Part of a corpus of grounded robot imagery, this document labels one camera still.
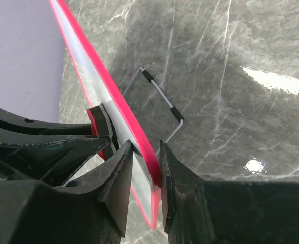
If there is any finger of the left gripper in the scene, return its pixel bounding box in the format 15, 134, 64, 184
0, 128, 110, 186
0, 108, 91, 135

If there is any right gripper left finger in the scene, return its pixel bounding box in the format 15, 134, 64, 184
0, 141, 133, 243

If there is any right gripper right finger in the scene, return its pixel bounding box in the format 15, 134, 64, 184
159, 142, 299, 243

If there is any pink framed whiteboard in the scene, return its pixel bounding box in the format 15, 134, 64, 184
49, 1, 161, 229

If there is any wire whiteboard stand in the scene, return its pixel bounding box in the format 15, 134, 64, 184
123, 67, 184, 143

